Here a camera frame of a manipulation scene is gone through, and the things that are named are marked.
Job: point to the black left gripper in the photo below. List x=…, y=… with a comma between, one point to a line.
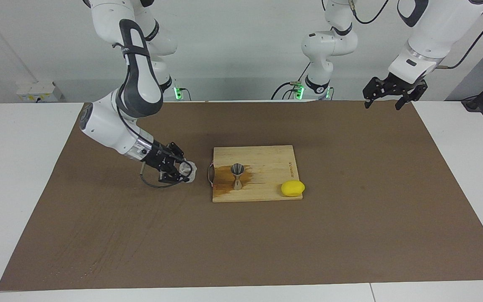
x=392, y=86

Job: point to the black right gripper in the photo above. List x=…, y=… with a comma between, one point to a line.
x=158, y=158

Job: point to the steel double jigger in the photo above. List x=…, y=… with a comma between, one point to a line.
x=237, y=184

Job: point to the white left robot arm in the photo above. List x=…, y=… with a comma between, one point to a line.
x=434, y=37

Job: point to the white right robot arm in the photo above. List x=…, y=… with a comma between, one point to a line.
x=141, y=84

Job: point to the bamboo cutting board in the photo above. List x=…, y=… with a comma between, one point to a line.
x=266, y=167

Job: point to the brown table mat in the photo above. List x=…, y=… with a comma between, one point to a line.
x=241, y=251

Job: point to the yellow lemon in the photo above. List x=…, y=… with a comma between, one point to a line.
x=293, y=188

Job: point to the white wall socket box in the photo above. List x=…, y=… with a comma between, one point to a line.
x=36, y=91

